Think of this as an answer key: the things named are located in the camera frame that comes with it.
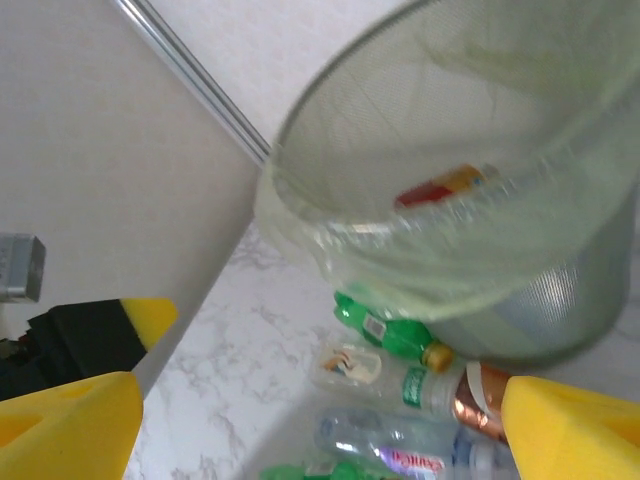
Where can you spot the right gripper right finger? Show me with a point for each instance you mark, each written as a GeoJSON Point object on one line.
{"type": "Point", "coordinates": [575, 435]}

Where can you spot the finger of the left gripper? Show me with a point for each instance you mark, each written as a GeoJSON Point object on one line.
{"type": "Point", "coordinates": [150, 320]}

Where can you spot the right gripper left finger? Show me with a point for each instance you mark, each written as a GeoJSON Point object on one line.
{"type": "Point", "coordinates": [65, 430]}

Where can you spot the clear bottle blue white label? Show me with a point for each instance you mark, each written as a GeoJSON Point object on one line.
{"type": "Point", "coordinates": [480, 460]}

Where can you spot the copper brown plastic bottle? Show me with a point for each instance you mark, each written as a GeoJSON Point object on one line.
{"type": "Point", "coordinates": [480, 400]}

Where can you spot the green plastic bottle yellow cap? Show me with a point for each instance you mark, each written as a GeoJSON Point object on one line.
{"type": "Point", "coordinates": [340, 472]}
{"type": "Point", "coordinates": [400, 332]}

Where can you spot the clear bottle white bird label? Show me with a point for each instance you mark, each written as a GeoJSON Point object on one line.
{"type": "Point", "coordinates": [350, 365]}

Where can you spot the clear bottle purple red label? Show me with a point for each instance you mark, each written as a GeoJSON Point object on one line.
{"type": "Point", "coordinates": [360, 435]}

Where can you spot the red orange plastic bottle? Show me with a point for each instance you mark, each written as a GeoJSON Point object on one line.
{"type": "Point", "coordinates": [440, 187]}

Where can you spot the translucent green waste bin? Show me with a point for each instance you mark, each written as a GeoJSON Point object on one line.
{"type": "Point", "coordinates": [565, 310]}

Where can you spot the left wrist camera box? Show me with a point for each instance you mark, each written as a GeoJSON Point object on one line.
{"type": "Point", "coordinates": [20, 270]}

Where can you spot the aluminium frame post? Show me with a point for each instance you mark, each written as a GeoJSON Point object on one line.
{"type": "Point", "coordinates": [195, 75]}

